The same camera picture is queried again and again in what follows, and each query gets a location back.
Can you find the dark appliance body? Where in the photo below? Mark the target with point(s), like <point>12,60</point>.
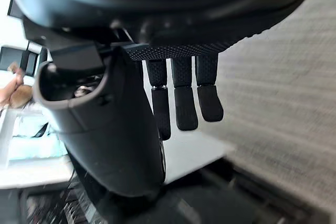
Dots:
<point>236,200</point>

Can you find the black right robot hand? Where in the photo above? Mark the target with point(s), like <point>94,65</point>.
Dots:
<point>110,129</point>

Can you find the white flat panel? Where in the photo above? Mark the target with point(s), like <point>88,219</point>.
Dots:
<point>191,153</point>

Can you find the person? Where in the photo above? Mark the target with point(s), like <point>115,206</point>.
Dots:
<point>14,93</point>

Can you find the white desk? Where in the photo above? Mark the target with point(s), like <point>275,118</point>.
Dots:
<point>31,163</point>

